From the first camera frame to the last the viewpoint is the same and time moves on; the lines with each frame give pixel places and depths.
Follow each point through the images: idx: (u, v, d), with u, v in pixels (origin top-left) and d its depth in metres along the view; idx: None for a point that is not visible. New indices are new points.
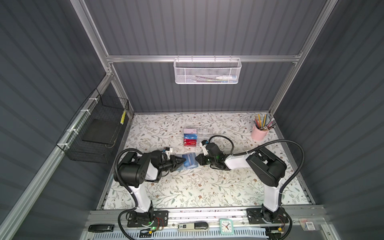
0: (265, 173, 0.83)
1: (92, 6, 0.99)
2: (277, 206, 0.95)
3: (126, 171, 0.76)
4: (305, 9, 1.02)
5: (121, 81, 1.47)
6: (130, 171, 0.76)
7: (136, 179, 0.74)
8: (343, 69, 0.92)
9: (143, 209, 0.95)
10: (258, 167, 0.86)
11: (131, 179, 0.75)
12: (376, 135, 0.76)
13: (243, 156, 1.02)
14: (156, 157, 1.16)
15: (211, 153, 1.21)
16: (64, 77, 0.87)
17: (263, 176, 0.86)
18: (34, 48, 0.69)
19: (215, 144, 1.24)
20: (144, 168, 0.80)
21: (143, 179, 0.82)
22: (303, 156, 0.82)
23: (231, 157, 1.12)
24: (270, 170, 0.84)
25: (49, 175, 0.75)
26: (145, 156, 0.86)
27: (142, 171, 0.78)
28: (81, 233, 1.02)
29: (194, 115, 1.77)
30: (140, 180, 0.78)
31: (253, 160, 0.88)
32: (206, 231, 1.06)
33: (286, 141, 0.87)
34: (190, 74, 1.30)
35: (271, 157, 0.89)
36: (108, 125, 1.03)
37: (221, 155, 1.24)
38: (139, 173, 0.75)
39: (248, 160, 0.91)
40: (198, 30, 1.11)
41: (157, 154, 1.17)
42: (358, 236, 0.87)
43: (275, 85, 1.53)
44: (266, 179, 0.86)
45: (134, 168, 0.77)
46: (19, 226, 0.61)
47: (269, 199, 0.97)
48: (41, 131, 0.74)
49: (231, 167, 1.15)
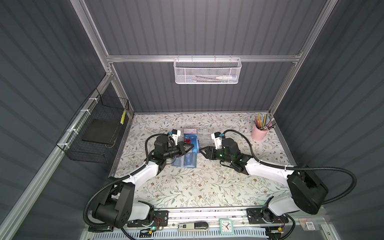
0: (308, 200, 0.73)
1: (92, 6, 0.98)
2: (281, 212, 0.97)
3: (105, 213, 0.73)
4: (305, 9, 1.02)
5: (121, 81, 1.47)
6: (110, 212, 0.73)
7: (117, 223, 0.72)
8: (344, 69, 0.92)
9: (141, 218, 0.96)
10: (300, 192, 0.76)
11: (113, 223, 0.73)
12: (376, 135, 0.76)
13: (275, 170, 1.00)
14: (160, 145, 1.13)
15: (228, 151, 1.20)
16: (63, 77, 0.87)
17: (303, 200, 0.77)
18: (34, 48, 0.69)
19: (233, 142, 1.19)
20: (126, 207, 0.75)
21: (129, 212, 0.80)
22: (351, 187, 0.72)
23: (254, 164, 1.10)
24: (315, 196, 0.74)
25: (48, 176, 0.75)
26: (125, 192, 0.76)
27: (123, 212, 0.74)
28: (81, 233, 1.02)
29: (194, 114, 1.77)
30: (123, 219, 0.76)
31: (297, 183, 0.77)
32: (206, 231, 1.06)
33: (327, 169, 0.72)
34: (190, 74, 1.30)
35: (315, 180, 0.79)
36: (108, 125, 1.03)
37: (239, 156, 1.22)
38: (119, 215, 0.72)
39: (289, 180, 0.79)
40: (198, 29, 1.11)
41: (161, 143, 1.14)
42: (358, 236, 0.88)
43: (275, 85, 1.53)
44: (304, 204, 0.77)
45: (114, 209, 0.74)
46: (18, 226, 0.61)
47: (279, 207, 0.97)
48: (41, 130, 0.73)
49: (251, 173, 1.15)
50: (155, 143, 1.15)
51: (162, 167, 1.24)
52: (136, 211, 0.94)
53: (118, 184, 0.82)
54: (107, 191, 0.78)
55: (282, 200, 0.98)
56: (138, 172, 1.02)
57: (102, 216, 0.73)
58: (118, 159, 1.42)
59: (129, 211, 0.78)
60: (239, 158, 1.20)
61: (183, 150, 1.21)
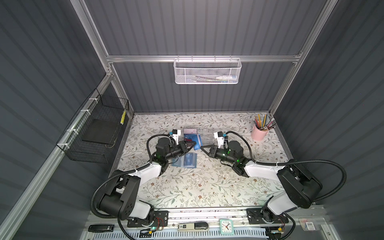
0: (299, 193, 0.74)
1: (92, 6, 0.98)
2: (281, 211, 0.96)
3: (110, 204, 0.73)
4: (305, 9, 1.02)
5: (121, 81, 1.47)
6: (115, 204, 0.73)
7: (120, 214, 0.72)
8: (343, 70, 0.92)
9: (142, 216, 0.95)
10: (291, 185, 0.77)
11: (116, 214, 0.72)
12: (376, 135, 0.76)
13: (268, 167, 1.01)
14: (162, 148, 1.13)
15: (234, 154, 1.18)
16: (64, 77, 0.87)
17: (295, 194, 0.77)
18: (35, 49, 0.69)
19: (239, 146, 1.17)
20: (130, 200, 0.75)
21: (133, 206, 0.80)
22: (341, 183, 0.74)
23: (252, 165, 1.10)
24: (306, 190, 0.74)
25: (48, 175, 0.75)
26: (130, 185, 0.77)
27: (127, 204, 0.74)
28: (81, 233, 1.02)
29: (194, 115, 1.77)
30: (127, 212, 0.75)
31: (286, 176, 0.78)
32: (206, 231, 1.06)
33: (318, 161, 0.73)
34: (190, 74, 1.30)
35: (307, 175, 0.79)
36: (108, 125, 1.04)
37: (241, 160, 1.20)
38: (123, 207, 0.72)
39: (279, 174, 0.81)
40: (198, 29, 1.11)
41: (163, 146, 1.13)
42: (358, 236, 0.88)
43: (275, 85, 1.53)
44: (296, 198, 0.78)
45: (119, 201, 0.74)
46: (18, 226, 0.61)
47: (277, 205, 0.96)
48: (41, 130, 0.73)
49: (251, 175, 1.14)
50: (157, 145, 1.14)
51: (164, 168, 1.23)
52: (138, 209, 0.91)
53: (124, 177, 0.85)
54: (112, 183, 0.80)
55: (278, 198, 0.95)
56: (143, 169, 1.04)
57: (107, 207, 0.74)
58: (118, 159, 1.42)
59: (132, 205, 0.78)
60: (241, 162, 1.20)
61: (185, 149, 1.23)
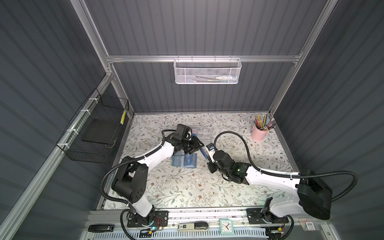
0: (319, 207, 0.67)
1: (92, 6, 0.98)
2: (283, 213, 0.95)
3: (122, 189, 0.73)
4: (305, 9, 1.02)
5: (121, 81, 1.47)
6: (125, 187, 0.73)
7: (131, 197, 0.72)
8: (344, 69, 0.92)
9: (143, 214, 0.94)
10: (311, 201, 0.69)
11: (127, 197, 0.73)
12: (376, 135, 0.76)
13: (279, 180, 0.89)
14: (182, 128, 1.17)
15: (222, 165, 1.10)
16: (64, 77, 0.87)
17: (314, 208, 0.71)
18: (35, 49, 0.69)
19: (224, 154, 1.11)
20: (140, 185, 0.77)
21: (141, 192, 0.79)
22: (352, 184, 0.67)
23: (255, 174, 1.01)
24: (325, 201, 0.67)
25: (48, 175, 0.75)
26: (139, 174, 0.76)
27: (138, 188, 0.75)
28: (81, 233, 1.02)
29: (194, 115, 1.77)
30: (137, 196, 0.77)
31: (307, 192, 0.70)
32: (206, 231, 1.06)
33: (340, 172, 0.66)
34: (190, 74, 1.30)
35: (320, 184, 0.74)
36: (108, 125, 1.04)
37: (234, 167, 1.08)
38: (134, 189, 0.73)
39: (299, 190, 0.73)
40: (198, 29, 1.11)
41: (184, 127, 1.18)
42: (359, 236, 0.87)
43: (275, 85, 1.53)
44: (313, 211, 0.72)
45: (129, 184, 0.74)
46: (18, 226, 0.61)
47: (282, 210, 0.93)
48: (40, 130, 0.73)
49: (253, 183, 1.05)
50: (178, 126, 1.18)
51: (177, 148, 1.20)
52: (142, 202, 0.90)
53: (134, 162, 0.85)
54: (123, 169, 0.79)
55: (283, 205, 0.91)
56: (154, 153, 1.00)
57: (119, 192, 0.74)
58: (118, 159, 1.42)
59: (142, 190, 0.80)
60: (235, 168, 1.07)
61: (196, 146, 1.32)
